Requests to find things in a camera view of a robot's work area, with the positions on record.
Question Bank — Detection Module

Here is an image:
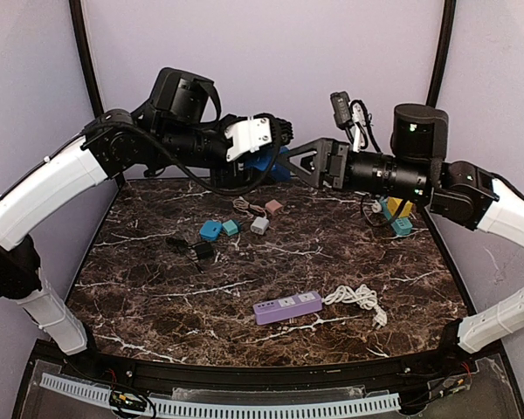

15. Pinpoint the black plug adapter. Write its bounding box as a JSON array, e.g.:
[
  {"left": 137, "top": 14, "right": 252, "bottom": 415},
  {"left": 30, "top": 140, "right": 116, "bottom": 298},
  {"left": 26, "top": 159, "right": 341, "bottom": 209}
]
[{"left": 191, "top": 242, "right": 215, "bottom": 261}]

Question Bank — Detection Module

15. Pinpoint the purple power strip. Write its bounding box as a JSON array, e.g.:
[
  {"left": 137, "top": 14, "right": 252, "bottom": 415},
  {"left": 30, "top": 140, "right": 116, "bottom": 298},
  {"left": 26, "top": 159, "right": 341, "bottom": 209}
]
[{"left": 252, "top": 291, "right": 323, "bottom": 326}]

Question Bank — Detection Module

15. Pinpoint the pink charger cube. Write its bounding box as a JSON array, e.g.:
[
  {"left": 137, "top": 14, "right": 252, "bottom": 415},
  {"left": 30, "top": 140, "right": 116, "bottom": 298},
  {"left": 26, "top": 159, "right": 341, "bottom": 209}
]
[{"left": 265, "top": 199, "right": 284, "bottom": 216}]

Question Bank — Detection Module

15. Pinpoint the blue adapter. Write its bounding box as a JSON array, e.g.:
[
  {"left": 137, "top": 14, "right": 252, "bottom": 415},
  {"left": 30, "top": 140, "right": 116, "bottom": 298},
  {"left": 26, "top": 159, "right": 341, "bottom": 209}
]
[{"left": 199, "top": 220, "right": 223, "bottom": 242}]

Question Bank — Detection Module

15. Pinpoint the white charger cube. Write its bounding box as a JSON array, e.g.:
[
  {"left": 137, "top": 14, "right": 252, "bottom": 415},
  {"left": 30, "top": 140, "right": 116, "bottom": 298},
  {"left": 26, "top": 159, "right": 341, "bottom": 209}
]
[{"left": 250, "top": 216, "right": 270, "bottom": 236}]

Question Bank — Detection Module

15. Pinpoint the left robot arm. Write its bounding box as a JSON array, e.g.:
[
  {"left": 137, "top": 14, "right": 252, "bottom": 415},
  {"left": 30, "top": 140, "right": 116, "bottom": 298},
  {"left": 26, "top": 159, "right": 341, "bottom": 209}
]
[{"left": 0, "top": 67, "right": 291, "bottom": 356}]

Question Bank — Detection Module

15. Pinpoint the white cable of purple strip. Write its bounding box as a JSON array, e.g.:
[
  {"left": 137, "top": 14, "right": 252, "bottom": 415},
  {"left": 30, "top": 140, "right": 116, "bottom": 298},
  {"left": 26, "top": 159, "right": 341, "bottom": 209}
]
[{"left": 322, "top": 284, "right": 389, "bottom": 328}]

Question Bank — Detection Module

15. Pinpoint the dark blue cube socket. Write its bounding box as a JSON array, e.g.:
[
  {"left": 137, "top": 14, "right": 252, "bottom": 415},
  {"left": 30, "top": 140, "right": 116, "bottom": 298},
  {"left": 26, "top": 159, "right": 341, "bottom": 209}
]
[{"left": 245, "top": 149, "right": 291, "bottom": 182}]

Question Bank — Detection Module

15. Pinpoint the yellow cube socket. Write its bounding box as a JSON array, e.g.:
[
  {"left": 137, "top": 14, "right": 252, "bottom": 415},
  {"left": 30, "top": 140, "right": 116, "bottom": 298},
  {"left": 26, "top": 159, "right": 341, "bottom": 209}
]
[{"left": 386, "top": 197, "right": 413, "bottom": 218}]

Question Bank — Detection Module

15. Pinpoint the white slotted cable duct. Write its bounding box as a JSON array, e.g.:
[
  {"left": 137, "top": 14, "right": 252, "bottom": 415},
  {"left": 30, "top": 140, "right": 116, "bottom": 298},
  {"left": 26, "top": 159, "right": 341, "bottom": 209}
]
[{"left": 39, "top": 373, "right": 401, "bottom": 418}]

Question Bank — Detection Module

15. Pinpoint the small teal plug adapter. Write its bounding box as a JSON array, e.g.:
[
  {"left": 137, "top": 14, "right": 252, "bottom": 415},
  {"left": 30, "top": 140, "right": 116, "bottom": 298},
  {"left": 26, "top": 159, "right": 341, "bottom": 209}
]
[{"left": 222, "top": 219, "right": 242, "bottom": 237}]

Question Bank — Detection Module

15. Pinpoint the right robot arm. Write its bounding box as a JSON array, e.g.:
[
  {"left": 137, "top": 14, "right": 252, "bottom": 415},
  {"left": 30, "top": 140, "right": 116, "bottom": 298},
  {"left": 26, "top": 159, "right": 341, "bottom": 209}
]
[{"left": 277, "top": 103, "right": 524, "bottom": 248}]

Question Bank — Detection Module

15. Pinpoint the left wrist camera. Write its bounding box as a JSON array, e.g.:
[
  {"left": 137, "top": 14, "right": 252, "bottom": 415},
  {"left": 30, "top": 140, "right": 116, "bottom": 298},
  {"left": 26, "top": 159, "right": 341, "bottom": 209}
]
[{"left": 224, "top": 113, "right": 293, "bottom": 162}]

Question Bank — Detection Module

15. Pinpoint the teal power strip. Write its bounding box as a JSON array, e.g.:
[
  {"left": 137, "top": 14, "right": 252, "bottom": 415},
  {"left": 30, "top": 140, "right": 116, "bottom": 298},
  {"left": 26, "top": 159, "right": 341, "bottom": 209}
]
[{"left": 379, "top": 197, "right": 413, "bottom": 237}]

